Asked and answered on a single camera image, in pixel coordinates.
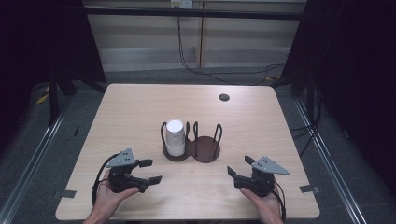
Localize right hand-held gripper cable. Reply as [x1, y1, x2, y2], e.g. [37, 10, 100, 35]
[270, 181, 288, 222]

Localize left hand-held gripper cable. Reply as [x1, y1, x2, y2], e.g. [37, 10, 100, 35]
[92, 153, 121, 207]

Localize black metal crossbar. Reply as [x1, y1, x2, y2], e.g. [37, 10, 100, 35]
[83, 7, 306, 21]

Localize metal floor rail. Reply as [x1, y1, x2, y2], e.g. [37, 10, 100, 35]
[0, 101, 72, 224]
[292, 95, 369, 224]

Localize black curtain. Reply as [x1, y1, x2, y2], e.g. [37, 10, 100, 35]
[280, 0, 396, 198]
[0, 0, 107, 152]

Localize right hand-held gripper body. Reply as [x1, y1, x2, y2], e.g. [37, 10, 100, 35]
[233, 156, 291, 198]

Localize person's right hand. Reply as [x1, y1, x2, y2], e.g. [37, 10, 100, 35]
[239, 185, 283, 224]

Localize black wire cup holder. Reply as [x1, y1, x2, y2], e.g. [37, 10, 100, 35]
[160, 120, 224, 164]

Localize hand-held gripper cable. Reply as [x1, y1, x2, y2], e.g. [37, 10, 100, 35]
[270, 181, 288, 222]
[92, 153, 121, 207]

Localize black floor cables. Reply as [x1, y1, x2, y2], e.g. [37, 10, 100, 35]
[289, 82, 323, 157]

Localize person's left hand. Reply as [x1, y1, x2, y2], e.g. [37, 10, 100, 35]
[92, 170, 140, 223]

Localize yellow floor object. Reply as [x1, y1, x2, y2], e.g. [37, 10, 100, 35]
[35, 86, 50, 105]

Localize stack of white paper cups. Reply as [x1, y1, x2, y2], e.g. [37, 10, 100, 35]
[164, 119, 187, 158]

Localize black wall cable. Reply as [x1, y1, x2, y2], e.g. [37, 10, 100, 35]
[175, 6, 286, 87]

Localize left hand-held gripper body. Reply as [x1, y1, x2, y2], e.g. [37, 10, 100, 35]
[105, 147, 150, 194]

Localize grey tape strip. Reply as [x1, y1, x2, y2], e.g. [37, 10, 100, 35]
[299, 184, 321, 195]
[51, 189, 78, 200]

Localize white wall outlet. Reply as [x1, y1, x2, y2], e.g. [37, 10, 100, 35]
[170, 0, 194, 9]

